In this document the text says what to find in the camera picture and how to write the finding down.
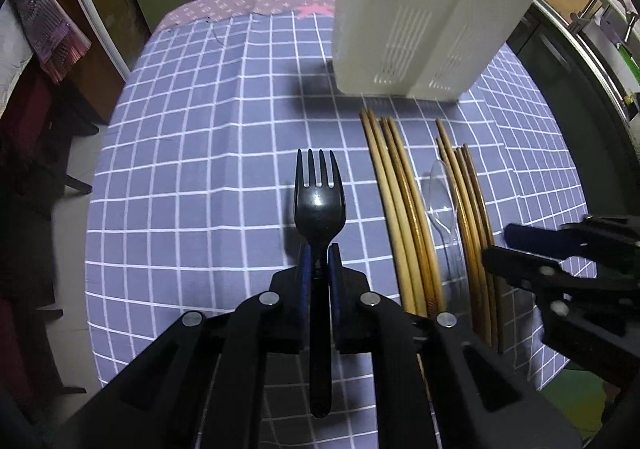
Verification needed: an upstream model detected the dark wooden chopstick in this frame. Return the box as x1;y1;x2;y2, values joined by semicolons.
435;117;494;345
454;144;500;351
436;138;490;345
459;144;504;355

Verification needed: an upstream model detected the black plastic fork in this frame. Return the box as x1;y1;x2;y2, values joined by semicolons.
294;150;346;419

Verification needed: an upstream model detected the clear plastic spoon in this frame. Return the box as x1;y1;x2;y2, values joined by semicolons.
421;160;465;282

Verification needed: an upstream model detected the brown wooden chopstick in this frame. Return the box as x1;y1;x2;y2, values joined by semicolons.
381;117;439;317
386;117;446;316

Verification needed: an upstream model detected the steel kitchen faucet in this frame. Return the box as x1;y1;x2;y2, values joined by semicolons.
568;0;639;42

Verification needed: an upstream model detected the blue checkered tablecloth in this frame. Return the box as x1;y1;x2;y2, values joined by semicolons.
85;0;587;384

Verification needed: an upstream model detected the white plastic utensil holder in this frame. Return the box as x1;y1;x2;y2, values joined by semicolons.
332;0;534;102

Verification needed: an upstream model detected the purple checkered apron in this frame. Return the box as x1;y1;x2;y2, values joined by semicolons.
12;0;91;84

